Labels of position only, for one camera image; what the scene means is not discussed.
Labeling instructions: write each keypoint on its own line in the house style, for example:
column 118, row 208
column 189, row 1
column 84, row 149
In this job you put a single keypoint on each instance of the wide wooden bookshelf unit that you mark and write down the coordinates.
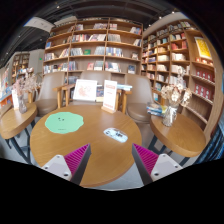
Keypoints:
column 93, row 46

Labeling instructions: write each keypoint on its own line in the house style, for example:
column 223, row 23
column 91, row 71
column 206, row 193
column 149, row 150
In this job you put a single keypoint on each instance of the glass vase with cream flowers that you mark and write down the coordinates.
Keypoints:
column 170, row 115

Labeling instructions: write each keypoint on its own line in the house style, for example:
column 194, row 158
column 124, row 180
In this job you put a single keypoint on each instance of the white sign on wooden base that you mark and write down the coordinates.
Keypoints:
column 110, row 95

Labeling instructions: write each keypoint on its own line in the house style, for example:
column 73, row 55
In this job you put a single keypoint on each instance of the transparent blue computer mouse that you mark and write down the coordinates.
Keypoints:
column 115, row 135

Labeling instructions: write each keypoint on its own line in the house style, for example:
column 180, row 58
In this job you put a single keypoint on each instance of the dark-covered book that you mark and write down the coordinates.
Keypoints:
column 99, row 93

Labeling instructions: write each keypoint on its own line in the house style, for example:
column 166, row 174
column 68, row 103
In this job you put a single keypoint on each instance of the white hanging ceiling panel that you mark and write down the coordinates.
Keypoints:
column 39, row 24

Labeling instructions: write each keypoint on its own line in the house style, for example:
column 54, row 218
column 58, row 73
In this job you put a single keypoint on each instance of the white framed picture, red print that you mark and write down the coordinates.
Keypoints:
column 85, row 90

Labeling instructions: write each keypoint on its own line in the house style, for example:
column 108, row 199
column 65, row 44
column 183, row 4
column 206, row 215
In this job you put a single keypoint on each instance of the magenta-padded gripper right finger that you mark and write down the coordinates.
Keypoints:
column 163, row 165

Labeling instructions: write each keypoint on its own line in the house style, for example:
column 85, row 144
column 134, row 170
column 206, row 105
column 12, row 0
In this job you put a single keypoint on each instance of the stack of colourful books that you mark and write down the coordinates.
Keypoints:
column 156, row 109

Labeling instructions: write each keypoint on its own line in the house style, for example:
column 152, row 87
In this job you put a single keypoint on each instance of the small white table sign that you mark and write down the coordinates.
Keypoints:
column 15, row 100

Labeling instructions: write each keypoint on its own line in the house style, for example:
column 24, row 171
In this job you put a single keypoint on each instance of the glass vase with pink flowers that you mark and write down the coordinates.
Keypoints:
column 22, row 103

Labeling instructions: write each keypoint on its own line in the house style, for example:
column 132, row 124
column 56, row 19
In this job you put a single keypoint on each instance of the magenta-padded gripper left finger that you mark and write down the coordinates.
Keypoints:
column 56, row 165

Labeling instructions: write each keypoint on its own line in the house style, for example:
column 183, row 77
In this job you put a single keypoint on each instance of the round wooden side table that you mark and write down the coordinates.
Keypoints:
column 180, row 136
column 15, row 121

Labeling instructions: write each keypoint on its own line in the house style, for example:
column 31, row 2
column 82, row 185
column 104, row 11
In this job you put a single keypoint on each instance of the green blob-shaped mouse pad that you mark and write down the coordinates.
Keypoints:
column 63, row 123

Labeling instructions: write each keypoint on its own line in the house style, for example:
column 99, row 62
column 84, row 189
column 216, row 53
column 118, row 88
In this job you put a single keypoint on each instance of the small distant bookshelf unit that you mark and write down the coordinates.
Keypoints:
column 20, row 65

